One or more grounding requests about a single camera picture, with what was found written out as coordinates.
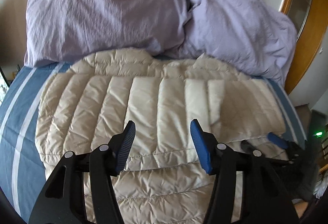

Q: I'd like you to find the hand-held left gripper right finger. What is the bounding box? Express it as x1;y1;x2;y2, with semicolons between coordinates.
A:
190;119;300;224

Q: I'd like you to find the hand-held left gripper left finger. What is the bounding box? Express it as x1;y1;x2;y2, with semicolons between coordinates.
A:
28;120;136;224

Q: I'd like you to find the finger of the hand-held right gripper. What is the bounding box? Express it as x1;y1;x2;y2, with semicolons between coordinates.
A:
241;140;260;155
268;133;290;150

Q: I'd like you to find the cream quilted down jacket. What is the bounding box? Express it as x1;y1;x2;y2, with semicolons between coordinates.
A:
34;48;293;224

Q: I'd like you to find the person's right forearm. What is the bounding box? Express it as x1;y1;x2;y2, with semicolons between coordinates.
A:
278;162;319;217

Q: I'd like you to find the device with green light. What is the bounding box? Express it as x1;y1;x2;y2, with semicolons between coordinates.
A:
309;129;328;139

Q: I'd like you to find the blue white striped bed sheet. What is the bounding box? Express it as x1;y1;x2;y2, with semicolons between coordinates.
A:
0;62;308;217

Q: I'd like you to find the lavender duvet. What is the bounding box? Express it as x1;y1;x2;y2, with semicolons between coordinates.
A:
181;0;298;84

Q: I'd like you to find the lavender pillow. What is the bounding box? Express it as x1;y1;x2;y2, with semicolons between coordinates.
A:
24;0;193;66

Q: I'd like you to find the curved wooden frame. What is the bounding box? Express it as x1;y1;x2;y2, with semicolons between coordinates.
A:
232;0;328;97

